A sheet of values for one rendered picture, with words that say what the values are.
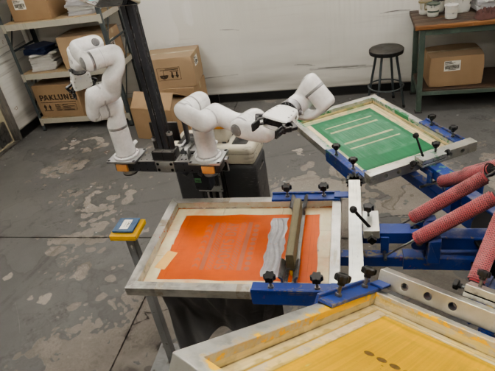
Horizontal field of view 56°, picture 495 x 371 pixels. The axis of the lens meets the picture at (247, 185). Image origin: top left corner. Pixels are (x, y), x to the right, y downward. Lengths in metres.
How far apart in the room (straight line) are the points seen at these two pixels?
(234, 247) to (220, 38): 3.94
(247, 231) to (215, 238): 0.14
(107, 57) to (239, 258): 0.99
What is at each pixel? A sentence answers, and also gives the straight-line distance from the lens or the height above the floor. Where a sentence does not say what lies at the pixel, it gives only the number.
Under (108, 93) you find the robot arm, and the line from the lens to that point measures 2.19.
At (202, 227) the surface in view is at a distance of 2.08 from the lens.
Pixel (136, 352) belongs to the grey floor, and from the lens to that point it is 2.97.
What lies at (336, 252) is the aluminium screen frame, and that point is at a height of 0.99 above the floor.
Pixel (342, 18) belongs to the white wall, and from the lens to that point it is 5.40.
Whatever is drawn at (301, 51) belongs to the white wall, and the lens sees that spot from 5.51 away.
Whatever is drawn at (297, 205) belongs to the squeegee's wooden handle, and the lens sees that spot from 1.93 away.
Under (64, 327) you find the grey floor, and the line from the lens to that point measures 3.32.
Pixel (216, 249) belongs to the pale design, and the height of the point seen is 0.95.
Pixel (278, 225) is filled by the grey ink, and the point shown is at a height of 0.96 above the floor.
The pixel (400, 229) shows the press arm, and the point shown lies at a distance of 1.83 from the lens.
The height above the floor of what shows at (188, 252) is 0.95.
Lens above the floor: 2.18
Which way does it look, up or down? 32 degrees down
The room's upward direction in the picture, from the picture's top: 9 degrees counter-clockwise
